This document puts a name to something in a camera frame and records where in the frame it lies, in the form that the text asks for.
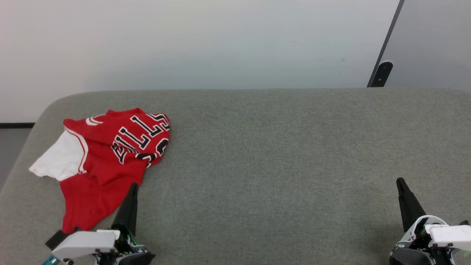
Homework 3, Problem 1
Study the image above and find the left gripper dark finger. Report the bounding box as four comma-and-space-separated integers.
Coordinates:
111, 183, 139, 236

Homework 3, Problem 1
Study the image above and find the white right camera bracket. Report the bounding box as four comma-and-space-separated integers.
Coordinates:
425, 224, 471, 248

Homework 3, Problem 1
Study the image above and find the black oval door hinge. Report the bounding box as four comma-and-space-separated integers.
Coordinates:
370, 61, 393, 88

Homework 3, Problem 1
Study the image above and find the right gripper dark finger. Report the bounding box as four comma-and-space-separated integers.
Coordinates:
396, 178, 426, 232

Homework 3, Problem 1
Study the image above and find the grey door panel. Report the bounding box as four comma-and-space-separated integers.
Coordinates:
372, 0, 471, 92

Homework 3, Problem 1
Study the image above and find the black door edge strip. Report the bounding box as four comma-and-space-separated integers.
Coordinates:
367, 0, 405, 88

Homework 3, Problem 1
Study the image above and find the red white basketball jersey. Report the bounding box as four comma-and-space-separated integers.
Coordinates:
29, 107, 171, 234

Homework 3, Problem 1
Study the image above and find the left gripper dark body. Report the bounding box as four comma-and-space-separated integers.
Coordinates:
94, 236, 156, 265

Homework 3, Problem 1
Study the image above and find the right gripper white dark body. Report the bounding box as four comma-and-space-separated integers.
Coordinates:
389, 215, 457, 265

